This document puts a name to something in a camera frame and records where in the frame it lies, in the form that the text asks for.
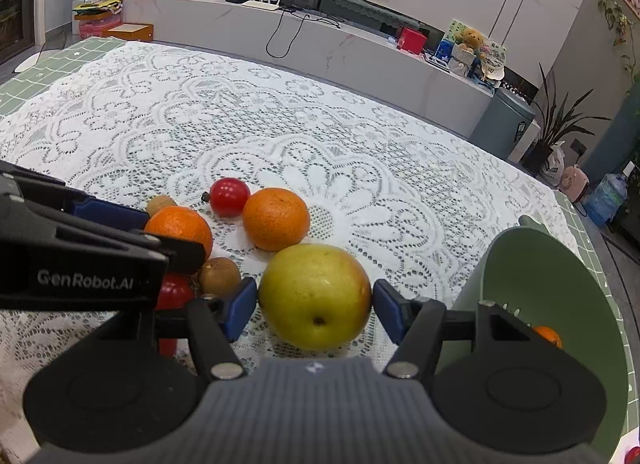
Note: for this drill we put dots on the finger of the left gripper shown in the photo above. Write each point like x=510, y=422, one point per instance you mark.
x=35, y=237
x=54, y=193

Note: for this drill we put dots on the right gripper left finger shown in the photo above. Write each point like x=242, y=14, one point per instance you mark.
x=213, y=325

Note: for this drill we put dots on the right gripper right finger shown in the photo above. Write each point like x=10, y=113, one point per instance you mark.
x=414, y=326

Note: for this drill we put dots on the orange mandarin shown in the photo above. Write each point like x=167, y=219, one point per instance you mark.
x=274, y=219
x=181, y=223
x=549, y=334

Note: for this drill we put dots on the brown kiwi fruit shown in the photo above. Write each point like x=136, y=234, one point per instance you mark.
x=219, y=277
x=158, y=203

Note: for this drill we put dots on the red green apple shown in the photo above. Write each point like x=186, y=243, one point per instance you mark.
x=315, y=297

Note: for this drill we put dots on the red cherry tomato with stem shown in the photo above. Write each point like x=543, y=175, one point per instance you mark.
x=227, y=197

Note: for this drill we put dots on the orange mandarin by tomato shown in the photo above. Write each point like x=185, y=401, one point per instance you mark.
x=274, y=219

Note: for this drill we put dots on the green colander bowl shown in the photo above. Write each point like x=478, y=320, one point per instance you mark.
x=536, y=278

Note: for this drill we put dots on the green grid table mat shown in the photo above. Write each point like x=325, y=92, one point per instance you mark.
x=37, y=79

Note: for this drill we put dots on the white lace tablecloth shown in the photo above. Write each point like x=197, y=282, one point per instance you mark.
x=414, y=204

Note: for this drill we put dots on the pink basket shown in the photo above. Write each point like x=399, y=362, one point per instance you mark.
x=98, y=28

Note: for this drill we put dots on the orange cardboard box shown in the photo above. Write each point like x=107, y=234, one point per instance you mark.
x=131, y=32

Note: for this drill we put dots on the pink small heater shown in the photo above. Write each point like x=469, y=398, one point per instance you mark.
x=573, y=183

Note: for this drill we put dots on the white plastic bag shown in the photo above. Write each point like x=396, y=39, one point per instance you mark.
x=553, y=167

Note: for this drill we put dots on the grey pedal trash bin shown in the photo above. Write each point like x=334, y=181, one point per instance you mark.
x=505, y=120

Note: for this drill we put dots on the blue water jug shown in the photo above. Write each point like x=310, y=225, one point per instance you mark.
x=602, y=204

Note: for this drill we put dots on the potted plant by bin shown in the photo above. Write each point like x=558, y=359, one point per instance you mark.
x=557, y=118

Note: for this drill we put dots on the red tomato on paper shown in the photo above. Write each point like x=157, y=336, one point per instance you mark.
x=632, y=456

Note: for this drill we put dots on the white marble tv console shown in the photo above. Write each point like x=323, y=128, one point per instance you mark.
x=319, y=48

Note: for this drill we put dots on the red box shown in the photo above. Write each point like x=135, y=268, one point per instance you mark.
x=411, y=41

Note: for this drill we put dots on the teddy bear toy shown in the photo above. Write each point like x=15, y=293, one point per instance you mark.
x=471, y=39

